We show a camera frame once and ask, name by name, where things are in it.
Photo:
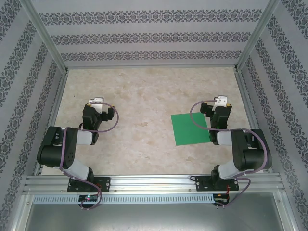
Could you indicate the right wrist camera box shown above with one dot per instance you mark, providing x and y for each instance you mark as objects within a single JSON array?
[{"x": 221, "y": 100}]

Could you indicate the long aluminium mounting rail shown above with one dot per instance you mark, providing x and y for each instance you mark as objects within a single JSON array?
[{"x": 154, "y": 184}]

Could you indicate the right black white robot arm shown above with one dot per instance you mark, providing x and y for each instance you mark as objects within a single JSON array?
[{"x": 252, "y": 156}]

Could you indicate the grey sheet metal tray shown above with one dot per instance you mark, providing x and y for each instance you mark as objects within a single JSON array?
[{"x": 154, "y": 219}]

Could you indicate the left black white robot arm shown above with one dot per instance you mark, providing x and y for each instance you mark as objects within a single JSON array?
[{"x": 50, "y": 149}]

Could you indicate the aluminium frame post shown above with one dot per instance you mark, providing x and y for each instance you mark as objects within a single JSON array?
[
  {"x": 45, "y": 36},
  {"x": 287, "y": 216},
  {"x": 255, "y": 36},
  {"x": 20, "y": 216}
]

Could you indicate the aluminium table side rail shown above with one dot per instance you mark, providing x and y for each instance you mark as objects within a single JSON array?
[
  {"x": 245, "y": 96},
  {"x": 60, "y": 96}
]

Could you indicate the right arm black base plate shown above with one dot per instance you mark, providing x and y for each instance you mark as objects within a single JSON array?
[{"x": 202, "y": 184}]

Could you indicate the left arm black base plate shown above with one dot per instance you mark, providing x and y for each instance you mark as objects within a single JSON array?
[{"x": 106, "y": 184}]

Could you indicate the green paper sheet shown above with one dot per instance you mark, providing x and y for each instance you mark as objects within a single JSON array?
[{"x": 187, "y": 130}]

